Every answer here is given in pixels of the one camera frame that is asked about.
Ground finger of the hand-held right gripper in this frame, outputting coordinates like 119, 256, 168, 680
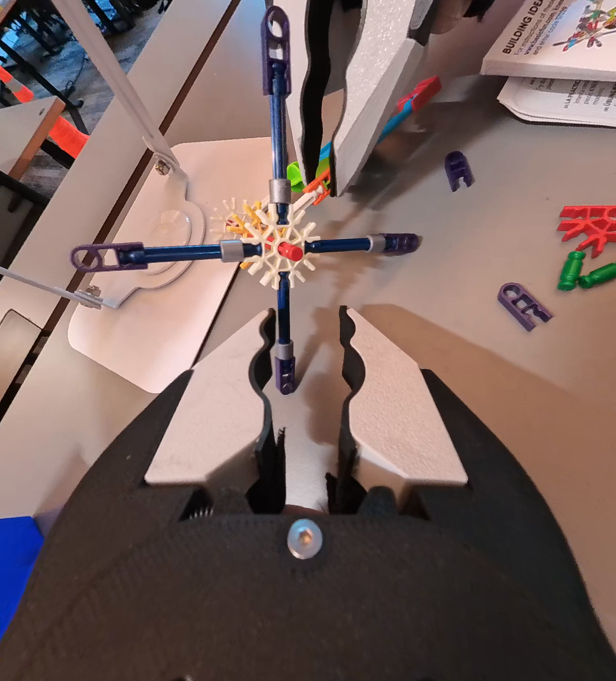
273, 0, 366, 177
334, 0, 432, 198

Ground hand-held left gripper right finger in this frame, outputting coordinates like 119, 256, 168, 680
326, 306, 469, 514

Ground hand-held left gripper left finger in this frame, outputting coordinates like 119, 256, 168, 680
144, 308, 287, 514

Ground blue plastic rod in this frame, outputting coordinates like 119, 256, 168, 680
276, 274, 293, 345
270, 69, 290, 184
119, 244, 224, 266
310, 238, 372, 255

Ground small white snowflake connector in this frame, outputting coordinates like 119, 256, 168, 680
241, 205, 322, 290

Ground colourful toy car frame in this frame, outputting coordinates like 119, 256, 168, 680
209, 76, 442, 267

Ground illustrated instruction booklet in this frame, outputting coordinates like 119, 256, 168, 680
481, 0, 616, 83

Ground white printed paper booklet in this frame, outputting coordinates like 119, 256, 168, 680
498, 77, 616, 131

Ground orange traffic cone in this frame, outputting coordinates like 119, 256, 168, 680
0, 57, 90, 159

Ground red fan connector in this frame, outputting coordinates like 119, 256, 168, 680
556, 205, 616, 259

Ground grey side table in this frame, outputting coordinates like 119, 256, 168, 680
0, 96, 66, 182

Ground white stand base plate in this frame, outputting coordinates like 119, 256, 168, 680
0, 0, 278, 395

